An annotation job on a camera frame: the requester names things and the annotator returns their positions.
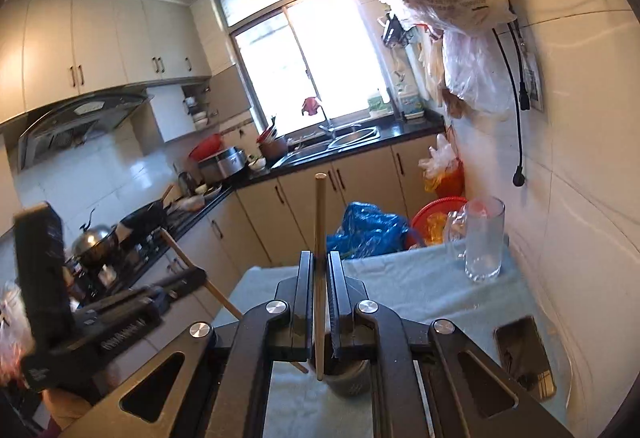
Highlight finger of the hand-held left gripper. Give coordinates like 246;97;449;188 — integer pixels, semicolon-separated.
150;267;208;300
74;285;173;343

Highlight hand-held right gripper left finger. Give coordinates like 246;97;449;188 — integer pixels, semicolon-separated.
60;250;317;438

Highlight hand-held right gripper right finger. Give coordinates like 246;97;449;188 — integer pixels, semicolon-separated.
327;251;576;438

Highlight wooden chopstick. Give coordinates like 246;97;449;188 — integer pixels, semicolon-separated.
313;172;328;380
160;229;310;374

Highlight dark grey utensil holder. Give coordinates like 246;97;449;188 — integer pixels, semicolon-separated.
322;358;373;399

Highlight gas stove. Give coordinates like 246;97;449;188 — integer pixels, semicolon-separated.
62;213;201;309

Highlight white and red plastic bag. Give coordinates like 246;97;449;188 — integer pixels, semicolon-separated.
0;282;37;371

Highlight steel kettle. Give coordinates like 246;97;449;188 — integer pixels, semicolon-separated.
70;208;121;269

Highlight blue plastic bag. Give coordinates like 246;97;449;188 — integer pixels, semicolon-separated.
326;201;412;260

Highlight black wok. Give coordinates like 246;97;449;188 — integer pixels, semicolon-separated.
117;184;176;235

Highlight green tablecloth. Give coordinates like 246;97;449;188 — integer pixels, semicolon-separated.
212;238;566;438

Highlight cream base cabinets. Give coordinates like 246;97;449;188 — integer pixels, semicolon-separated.
145;138;451;314

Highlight steel rice cooker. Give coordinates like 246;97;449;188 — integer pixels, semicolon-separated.
197;147;249;184

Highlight red plastic basin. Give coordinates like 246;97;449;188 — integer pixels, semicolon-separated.
410;197;471;250

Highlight red plastic colander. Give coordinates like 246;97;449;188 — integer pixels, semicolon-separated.
188;134;223;162

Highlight brown utensil crock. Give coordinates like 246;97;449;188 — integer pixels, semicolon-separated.
256;115;290;162

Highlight clear glass mug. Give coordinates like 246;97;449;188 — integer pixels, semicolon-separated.
445;196;507;281

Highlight steel sink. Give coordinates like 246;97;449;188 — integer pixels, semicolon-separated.
280;125;382;164

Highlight steel range hood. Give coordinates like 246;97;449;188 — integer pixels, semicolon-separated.
17;87;153;170

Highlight orange bin with plastic bags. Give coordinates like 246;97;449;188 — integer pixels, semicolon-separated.
418;134;466;199

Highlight open dish shelf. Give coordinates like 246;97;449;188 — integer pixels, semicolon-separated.
181;84;217;131

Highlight black kitchen countertop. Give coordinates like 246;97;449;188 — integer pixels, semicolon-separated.
65;110;446;299

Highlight smartphone in clear case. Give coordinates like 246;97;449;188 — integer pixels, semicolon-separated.
493;315;557;400

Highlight green and white carton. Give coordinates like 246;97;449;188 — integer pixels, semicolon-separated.
367;89;393;115
395;77;426;120

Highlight kitchen window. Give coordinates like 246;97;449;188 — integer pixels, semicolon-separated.
212;0;398;139

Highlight clear plastic bag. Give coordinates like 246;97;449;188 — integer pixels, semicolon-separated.
440;29;516;115

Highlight cream wall cabinets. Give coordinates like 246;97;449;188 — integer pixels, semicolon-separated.
0;0;213;125

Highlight black power cable with plug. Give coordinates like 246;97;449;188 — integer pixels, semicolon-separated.
492;20;532;189

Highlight wall knife rack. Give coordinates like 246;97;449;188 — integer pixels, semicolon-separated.
382;14;416;49

